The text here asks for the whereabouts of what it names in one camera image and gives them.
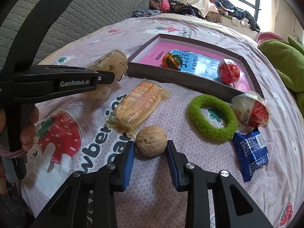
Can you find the dark cardboard tray box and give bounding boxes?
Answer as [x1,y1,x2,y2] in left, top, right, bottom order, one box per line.
[127,34,263,102]

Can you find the pink strawberry bedsheet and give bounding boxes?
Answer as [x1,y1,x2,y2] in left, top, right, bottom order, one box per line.
[21,15,303,227]

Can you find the pink pillow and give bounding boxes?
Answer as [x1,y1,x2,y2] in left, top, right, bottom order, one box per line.
[256,32,287,45]

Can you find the red white wrapped ball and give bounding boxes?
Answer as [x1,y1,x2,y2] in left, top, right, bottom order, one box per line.
[231,91,271,128]

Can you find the pink book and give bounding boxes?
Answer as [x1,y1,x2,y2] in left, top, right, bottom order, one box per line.
[134,41,251,92]

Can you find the grey quilted headboard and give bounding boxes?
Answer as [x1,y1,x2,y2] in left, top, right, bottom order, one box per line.
[1,0,149,65]

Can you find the green fuzzy ring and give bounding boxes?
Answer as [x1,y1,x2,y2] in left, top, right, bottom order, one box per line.
[188,94,239,143]

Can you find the wrapped layered bread snack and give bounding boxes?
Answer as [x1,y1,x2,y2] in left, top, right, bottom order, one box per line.
[106,80,172,134]

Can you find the person's left hand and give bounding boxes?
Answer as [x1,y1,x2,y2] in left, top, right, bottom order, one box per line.
[20,106,39,152]

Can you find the red wrapped ball in tray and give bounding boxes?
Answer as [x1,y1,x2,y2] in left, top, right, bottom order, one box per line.
[217,59,240,85]

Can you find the pile of clothes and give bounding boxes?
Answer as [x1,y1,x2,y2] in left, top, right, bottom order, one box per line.
[132,0,205,20]

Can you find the blue snack packet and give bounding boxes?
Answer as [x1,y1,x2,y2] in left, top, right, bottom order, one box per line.
[232,128,269,183]

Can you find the orange tangerine with leaf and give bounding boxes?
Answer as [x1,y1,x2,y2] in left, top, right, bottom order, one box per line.
[162,52,182,70]

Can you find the green blanket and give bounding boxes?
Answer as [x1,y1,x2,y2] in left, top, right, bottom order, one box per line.
[258,36,304,113]

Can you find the brown walnut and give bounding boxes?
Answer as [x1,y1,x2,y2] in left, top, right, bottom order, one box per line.
[135,125,167,158]

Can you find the beige plush toy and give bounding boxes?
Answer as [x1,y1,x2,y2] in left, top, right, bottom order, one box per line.
[83,49,128,99]

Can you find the clothes on windowsill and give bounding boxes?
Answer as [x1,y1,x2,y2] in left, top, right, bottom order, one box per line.
[209,0,260,32]

